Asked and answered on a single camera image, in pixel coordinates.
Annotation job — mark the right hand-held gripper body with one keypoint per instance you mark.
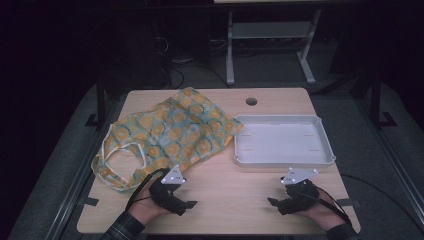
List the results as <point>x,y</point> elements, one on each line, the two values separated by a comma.
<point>300,196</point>

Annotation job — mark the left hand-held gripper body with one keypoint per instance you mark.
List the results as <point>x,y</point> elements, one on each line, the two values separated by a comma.
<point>165,196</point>

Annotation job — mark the white plastic tray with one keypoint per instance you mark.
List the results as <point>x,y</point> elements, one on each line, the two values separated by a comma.
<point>283,143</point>

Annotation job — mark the yellow patterned tote bag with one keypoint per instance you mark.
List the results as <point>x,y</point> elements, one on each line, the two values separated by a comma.
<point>180,130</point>

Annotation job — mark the person's left hand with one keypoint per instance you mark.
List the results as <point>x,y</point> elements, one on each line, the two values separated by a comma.
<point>143,208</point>

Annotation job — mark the person's right hand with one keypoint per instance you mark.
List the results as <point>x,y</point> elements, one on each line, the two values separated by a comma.
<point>325,215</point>

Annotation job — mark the grey tape piece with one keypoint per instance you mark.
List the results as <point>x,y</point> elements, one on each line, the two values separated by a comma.
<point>89,201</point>
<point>348,202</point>

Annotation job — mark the grey metal stand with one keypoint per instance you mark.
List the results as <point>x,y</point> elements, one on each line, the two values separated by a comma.
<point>270,30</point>

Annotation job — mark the metal floor rail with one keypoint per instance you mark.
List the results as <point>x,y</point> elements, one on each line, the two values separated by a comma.
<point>78,180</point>
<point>390,156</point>

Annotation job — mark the black metal post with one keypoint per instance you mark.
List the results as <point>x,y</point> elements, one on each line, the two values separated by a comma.
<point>376,100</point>
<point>100,100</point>

